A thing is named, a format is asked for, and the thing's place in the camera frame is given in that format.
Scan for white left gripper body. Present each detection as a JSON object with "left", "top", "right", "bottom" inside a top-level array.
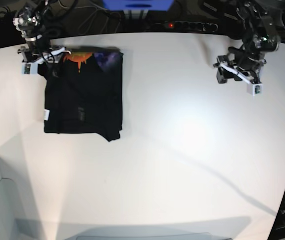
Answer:
[{"left": 213, "top": 47, "right": 267, "bottom": 90}]

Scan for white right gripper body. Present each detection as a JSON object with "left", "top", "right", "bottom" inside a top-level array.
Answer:
[{"left": 17, "top": 46, "right": 72, "bottom": 70}]

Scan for black T-shirt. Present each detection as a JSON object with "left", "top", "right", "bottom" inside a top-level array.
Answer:
[{"left": 38, "top": 48, "right": 124, "bottom": 142}]

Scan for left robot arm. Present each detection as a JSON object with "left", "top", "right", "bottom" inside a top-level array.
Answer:
[{"left": 213, "top": 0, "right": 281, "bottom": 96}]

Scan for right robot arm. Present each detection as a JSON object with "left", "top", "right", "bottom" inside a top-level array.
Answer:
[{"left": 13, "top": 0, "right": 75, "bottom": 78}]

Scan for blue box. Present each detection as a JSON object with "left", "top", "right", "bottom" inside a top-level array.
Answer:
[{"left": 103, "top": 0, "right": 175, "bottom": 11}]

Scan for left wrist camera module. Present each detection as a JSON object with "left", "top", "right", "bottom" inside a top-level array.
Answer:
[{"left": 247, "top": 83, "right": 264, "bottom": 96}]

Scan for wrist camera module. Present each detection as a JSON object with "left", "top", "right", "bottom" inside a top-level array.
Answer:
[
  {"left": 22, "top": 62, "right": 39, "bottom": 75},
  {"left": 247, "top": 83, "right": 264, "bottom": 96}
]

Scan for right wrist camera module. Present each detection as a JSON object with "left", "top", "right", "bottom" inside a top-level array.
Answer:
[{"left": 22, "top": 62, "right": 39, "bottom": 75}]

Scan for white power strip red switch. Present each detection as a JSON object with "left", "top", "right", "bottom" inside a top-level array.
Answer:
[{"left": 157, "top": 21, "right": 219, "bottom": 34}]

